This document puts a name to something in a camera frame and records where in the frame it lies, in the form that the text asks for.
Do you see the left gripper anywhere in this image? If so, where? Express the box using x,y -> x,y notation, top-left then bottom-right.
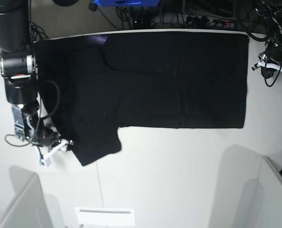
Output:
252,50 -> 282,79

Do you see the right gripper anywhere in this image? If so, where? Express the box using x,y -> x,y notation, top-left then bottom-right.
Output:
35,127 -> 74,157

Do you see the black T-shirt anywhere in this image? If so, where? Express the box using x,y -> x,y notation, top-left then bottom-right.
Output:
34,31 -> 249,166

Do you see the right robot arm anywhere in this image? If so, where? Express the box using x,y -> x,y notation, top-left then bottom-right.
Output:
0,0 -> 73,160

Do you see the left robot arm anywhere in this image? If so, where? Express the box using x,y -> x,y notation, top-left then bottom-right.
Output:
246,0 -> 282,87

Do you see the grey left partition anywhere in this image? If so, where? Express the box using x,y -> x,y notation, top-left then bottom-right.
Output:
0,166 -> 65,228

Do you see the grey partition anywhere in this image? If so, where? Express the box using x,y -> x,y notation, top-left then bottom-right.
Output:
0,166 -> 65,228
233,156 -> 282,228

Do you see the white slotted tray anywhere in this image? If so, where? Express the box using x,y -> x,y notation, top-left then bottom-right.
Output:
75,207 -> 135,227

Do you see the grey right partition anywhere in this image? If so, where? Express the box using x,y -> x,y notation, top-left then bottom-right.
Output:
233,156 -> 282,228

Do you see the blue box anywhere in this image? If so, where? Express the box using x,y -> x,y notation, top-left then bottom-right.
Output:
94,0 -> 160,7

